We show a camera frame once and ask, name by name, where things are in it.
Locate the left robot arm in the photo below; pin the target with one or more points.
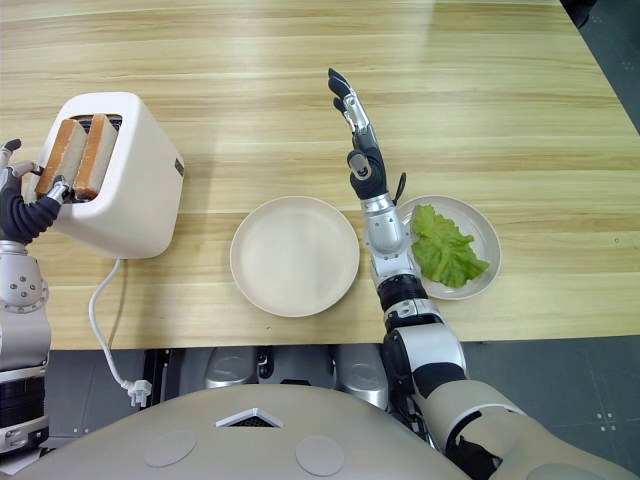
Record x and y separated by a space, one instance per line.
22 340

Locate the cream toaster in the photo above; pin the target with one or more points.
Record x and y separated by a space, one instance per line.
135 185

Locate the bread slice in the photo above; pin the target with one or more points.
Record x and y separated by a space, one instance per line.
95 157
59 157

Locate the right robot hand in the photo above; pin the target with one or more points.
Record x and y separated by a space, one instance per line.
366 165

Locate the green lettuce leaf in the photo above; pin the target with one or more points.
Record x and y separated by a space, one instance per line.
445 247

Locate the robot body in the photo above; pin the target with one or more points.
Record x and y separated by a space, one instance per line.
250 440

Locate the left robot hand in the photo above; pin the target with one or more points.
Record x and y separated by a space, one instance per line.
20 212

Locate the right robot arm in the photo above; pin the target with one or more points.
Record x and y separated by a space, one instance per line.
425 345

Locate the cream plate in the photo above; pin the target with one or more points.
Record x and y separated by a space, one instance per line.
294 256
482 235

